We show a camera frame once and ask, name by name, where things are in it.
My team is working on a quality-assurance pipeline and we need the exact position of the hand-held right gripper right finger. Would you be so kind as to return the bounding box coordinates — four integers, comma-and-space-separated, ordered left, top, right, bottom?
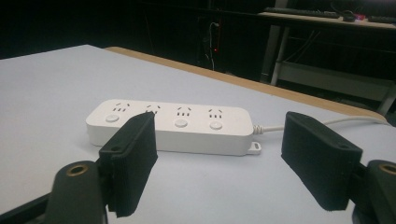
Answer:
280, 111, 364, 212

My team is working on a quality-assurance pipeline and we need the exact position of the black keyboard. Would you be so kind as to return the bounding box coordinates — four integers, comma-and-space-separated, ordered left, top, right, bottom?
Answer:
263, 7, 341, 20

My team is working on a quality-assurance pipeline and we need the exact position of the background desk with metal legs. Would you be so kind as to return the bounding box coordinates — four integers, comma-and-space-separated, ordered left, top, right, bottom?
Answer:
258, 0, 396, 117

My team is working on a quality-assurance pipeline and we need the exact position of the white power strip cable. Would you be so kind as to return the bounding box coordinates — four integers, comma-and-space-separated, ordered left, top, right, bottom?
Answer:
252, 116, 390, 135

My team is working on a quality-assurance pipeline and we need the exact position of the white table mat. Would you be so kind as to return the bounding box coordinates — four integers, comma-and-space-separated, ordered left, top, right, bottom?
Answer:
0, 44, 396, 224

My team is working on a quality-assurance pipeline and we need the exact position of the white power strip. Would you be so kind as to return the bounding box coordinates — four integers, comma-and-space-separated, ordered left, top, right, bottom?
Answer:
85, 98, 262, 157

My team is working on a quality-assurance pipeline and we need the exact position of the dark hanging cable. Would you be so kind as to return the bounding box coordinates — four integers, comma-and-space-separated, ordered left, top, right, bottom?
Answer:
203, 21, 220, 71

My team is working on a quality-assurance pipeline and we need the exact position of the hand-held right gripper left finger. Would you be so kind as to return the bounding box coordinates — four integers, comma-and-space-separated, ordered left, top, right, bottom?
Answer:
98, 111, 159, 218

